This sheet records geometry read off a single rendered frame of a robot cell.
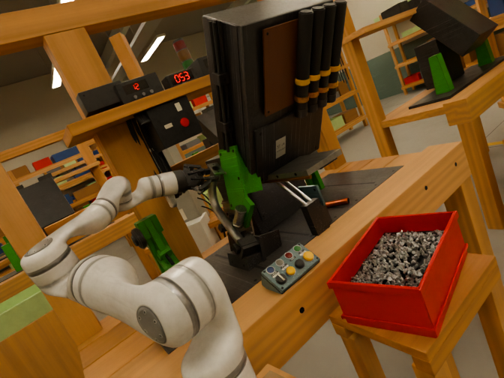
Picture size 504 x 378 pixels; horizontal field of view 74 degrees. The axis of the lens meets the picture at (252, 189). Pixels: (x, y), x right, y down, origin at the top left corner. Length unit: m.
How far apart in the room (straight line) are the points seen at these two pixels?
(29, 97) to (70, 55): 10.01
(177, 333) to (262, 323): 0.45
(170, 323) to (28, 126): 10.85
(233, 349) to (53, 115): 10.93
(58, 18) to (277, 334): 1.22
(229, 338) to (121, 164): 0.94
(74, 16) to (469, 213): 1.66
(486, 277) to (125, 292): 0.79
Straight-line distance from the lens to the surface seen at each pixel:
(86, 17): 1.45
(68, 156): 7.99
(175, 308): 0.44
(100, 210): 0.94
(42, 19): 1.43
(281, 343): 0.92
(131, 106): 1.24
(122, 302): 0.51
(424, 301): 0.76
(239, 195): 1.09
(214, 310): 0.47
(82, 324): 1.36
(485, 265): 0.98
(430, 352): 0.80
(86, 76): 1.37
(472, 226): 1.65
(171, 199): 1.12
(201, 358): 0.51
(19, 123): 11.22
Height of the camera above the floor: 1.35
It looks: 12 degrees down
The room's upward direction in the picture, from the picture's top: 25 degrees counter-clockwise
